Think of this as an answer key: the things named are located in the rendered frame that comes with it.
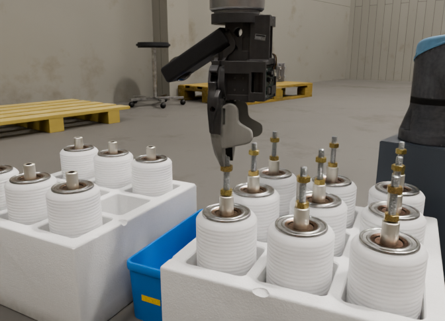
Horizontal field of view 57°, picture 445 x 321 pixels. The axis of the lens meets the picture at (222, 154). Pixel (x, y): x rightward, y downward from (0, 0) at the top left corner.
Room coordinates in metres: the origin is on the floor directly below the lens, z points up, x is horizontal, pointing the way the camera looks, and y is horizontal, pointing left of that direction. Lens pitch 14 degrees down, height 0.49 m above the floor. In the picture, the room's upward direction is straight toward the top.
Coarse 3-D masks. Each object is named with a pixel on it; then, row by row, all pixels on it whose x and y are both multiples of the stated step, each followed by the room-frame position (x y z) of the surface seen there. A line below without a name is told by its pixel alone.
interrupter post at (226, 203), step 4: (220, 196) 0.59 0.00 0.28; (224, 196) 0.59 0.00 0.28; (228, 196) 0.59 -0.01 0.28; (232, 196) 0.59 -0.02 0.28; (220, 200) 0.59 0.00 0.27; (224, 200) 0.58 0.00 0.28; (228, 200) 0.58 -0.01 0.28; (232, 200) 0.59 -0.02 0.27; (220, 204) 0.59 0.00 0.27; (224, 204) 0.58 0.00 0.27; (228, 204) 0.58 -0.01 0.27; (232, 204) 0.59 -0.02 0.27; (220, 208) 0.59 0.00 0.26; (224, 208) 0.58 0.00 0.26; (228, 208) 0.58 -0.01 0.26; (232, 208) 0.59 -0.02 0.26; (220, 212) 0.59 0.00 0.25; (224, 212) 0.58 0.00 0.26; (228, 212) 0.58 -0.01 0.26; (232, 212) 0.59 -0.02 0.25
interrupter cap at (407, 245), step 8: (360, 232) 0.52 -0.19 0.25; (368, 232) 0.52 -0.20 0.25; (376, 232) 0.52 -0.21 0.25; (400, 232) 0.52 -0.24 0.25; (360, 240) 0.49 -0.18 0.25; (368, 240) 0.49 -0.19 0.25; (376, 240) 0.50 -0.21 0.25; (400, 240) 0.50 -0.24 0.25; (408, 240) 0.49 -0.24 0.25; (416, 240) 0.49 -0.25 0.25; (376, 248) 0.47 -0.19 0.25; (384, 248) 0.47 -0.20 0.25; (392, 248) 0.47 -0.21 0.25; (400, 248) 0.47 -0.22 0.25; (408, 248) 0.47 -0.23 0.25; (416, 248) 0.47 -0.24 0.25
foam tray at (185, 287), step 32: (192, 256) 0.60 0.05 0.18; (256, 256) 0.63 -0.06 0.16; (192, 288) 0.53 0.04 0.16; (224, 288) 0.51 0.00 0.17; (256, 288) 0.50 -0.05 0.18; (192, 320) 0.53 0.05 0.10; (224, 320) 0.51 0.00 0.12; (256, 320) 0.49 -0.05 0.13; (288, 320) 0.47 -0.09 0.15; (320, 320) 0.45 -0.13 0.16; (352, 320) 0.44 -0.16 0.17; (384, 320) 0.43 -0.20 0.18; (416, 320) 0.43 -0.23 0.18
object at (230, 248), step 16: (208, 224) 0.56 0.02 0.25; (224, 224) 0.55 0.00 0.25; (240, 224) 0.56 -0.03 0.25; (256, 224) 0.58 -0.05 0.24; (208, 240) 0.56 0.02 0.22; (224, 240) 0.55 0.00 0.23; (240, 240) 0.55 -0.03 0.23; (256, 240) 0.59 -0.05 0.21; (208, 256) 0.56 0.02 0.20; (224, 256) 0.55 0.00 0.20; (240, 256) 0.55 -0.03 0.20; (224, 272) 0.55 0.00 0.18; (240, 272) 0.55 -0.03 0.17
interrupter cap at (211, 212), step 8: (208, 208) 0.61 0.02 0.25; (216, 208) 0.61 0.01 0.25; (240, 208) 0.61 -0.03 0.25; (248, 208) 0.60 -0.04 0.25; (208, 216) 0.57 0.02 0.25; (216, 216) 0.57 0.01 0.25; (224, 216) 0.58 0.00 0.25; (232, 216) 0.58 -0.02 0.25; (240, 216) 0.57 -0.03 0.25; (248, 216) 0.58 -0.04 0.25
